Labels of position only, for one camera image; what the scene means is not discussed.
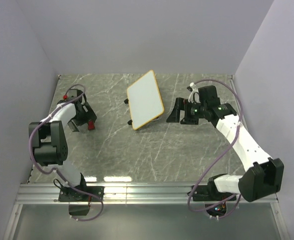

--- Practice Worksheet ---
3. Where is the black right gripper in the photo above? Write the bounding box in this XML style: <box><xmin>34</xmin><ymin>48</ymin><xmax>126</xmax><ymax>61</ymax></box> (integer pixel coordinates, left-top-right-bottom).
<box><xmin>166</xmin><ymin>97</ymin><xmax>207</xmax><ymax>125</ymax></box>

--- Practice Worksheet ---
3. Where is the red whiteboard eraser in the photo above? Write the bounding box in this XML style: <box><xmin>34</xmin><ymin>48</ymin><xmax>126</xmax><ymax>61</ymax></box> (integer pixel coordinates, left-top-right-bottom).
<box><xmin>87</xmin><ymin>120</ymin><xmax>95</xmax><ymax>131</ymax></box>

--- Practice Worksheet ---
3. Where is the yellow framed whiteboard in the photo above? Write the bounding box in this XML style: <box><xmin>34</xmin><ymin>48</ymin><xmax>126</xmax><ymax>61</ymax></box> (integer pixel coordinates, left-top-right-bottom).
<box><xmin>126</xmin><ymin>70</ymin><xmax>165</xmax><ymax>131</ymax></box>

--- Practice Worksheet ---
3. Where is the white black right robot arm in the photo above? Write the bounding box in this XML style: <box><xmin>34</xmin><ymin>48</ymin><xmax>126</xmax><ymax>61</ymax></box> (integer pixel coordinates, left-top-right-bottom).
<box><xmin>166</xmin><ymin>83</ymin><xmax>284</xmax><ymax>202</ymax></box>

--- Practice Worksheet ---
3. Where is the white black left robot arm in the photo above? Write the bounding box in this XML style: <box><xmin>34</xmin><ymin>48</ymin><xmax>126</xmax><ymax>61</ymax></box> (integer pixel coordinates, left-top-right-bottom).
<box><xmin>28</xmin><ymin>87</ymin><xmax>97</xmax><ymax>202</ymax></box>

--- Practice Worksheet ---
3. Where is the metal wire whiteboard stand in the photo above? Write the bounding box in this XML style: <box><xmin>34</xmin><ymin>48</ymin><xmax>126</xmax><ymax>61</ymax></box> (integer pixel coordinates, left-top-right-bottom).
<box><xmin>124</xmin><ymin>98</ymin><xmax>159</xmax><ymax>126</ymax></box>

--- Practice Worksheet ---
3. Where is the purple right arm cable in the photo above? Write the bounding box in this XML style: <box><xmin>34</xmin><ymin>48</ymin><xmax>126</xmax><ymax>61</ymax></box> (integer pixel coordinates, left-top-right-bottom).
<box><xmin>187</xmin><ymin>78</ymin><xmax>244</xmax><ymax>221</ymax></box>

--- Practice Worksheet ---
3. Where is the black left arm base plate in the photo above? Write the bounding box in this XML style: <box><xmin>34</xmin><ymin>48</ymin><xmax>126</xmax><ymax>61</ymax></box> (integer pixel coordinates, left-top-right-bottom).
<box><xmin>58</xmin><ymin>186</ymin><xmax>104</xmax><ymax>202</ymax></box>

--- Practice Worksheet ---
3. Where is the aluminium right side rail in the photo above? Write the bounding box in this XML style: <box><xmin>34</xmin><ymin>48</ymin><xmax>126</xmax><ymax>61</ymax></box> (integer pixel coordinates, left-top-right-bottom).
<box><xmin>228</xmin><ymin>75</ymin><xmax>284</xmax><ymax>202</ymax></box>

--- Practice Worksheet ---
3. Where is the aluminium rail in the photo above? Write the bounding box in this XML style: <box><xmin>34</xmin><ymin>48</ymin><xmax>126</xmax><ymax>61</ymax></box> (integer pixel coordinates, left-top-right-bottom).
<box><xmin>228</xmin><ymin>75</ymin><xmax>284</xmax><ymax>202</ymax></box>
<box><xmin>14</xmin><ymin>181</ymin><xmax>279</xmax><ymax>205</ymax></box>

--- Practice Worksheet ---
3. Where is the aluminium front rail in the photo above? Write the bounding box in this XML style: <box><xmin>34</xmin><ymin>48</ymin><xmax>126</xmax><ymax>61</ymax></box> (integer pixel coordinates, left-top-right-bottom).
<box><xmin>14</xmin><ymin>181</ymin><xmax>279</xmax><ymax>205</ymax></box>

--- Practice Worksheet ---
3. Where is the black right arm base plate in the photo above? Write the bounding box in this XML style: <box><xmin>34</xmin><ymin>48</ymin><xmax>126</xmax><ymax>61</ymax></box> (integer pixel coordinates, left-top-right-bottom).
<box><xmin>187</xmin><ymin>185</ymin><xmax>237</xmax><ymax>202</ymax></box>

